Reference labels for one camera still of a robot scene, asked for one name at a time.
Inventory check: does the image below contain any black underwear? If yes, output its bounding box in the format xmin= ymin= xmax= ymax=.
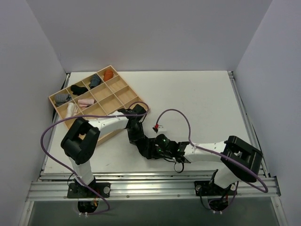
xmin=135 ymin=137 xmax=157 ymax=160

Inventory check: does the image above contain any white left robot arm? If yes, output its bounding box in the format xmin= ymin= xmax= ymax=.
xmin=61 ymin=104 xmax=147 ymax=197

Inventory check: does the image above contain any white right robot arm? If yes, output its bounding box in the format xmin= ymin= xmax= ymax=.
xmin=154 ymin=134 xmax=263 ymax=194

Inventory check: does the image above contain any wooden compartment tray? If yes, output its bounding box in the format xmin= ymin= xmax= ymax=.
xmin=48 ymin=65 xmax=151 ymax=147

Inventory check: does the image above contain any pink rolled sock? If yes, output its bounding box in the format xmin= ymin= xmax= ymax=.
xmin=78 ymin=98 xmax=95 ymax=108

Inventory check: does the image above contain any orange rolled sock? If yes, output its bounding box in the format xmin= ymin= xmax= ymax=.
xmin=103 ymin=69 xmax=114 ymax=82

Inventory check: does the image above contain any dark grey rolled sock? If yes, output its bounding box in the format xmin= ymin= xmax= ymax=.
xmin=89 ymin=74 xmax=102 ymax=89

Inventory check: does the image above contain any white rolled sock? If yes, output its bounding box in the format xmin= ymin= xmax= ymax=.
xmin=65 ymin=102 xmax=78 ymax=118

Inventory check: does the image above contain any black rolled sock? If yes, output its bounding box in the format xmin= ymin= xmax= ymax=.
xmin=71 ymin=85 xmax=88 ymax=96

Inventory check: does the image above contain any grey striped rolled sock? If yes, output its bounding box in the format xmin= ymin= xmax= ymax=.
xmin=54 ymin=93 xmax=72 ymax=106

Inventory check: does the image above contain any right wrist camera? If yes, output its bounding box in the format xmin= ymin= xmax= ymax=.
xmin=152 ymin=124 xmax=170 ymax=148

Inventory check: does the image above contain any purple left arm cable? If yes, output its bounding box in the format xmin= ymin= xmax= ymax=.
xmin=40 ymin=101 xmax=151 ymax=215

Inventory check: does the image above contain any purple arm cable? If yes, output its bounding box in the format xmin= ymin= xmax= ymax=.
xmin=40 ymin=101 xmax=151 ymax=215
xmin=155 ymin=109 xmax=269 ymax=214

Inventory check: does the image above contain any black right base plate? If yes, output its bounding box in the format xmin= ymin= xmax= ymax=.
xmin=194 ymin=180 xmax=237 ymax=196

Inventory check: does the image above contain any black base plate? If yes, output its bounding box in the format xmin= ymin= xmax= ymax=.
xmin=194 ymin=180 xmax=237 ymax=196
xmin=67 ymin=181 xmax=111 ymax=199

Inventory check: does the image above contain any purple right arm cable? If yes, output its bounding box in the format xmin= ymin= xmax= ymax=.
xmin=155 ymin=109 xmax=269 ymax=214

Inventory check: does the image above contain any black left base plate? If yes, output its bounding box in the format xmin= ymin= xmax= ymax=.
xmin=67 ymin=181 xmax=111 ymax=199

